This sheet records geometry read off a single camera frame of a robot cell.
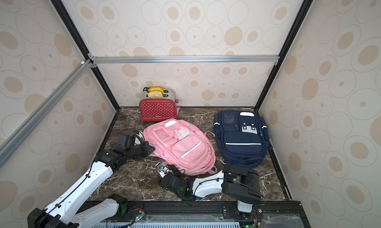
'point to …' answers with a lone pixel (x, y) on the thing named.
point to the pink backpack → (177, 142)
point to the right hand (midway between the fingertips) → (162, 175)
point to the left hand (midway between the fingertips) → (159, 147)
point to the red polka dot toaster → (158, 104)
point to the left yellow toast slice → (156, 88)
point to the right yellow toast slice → (155, 94)
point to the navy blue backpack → (242, 137)
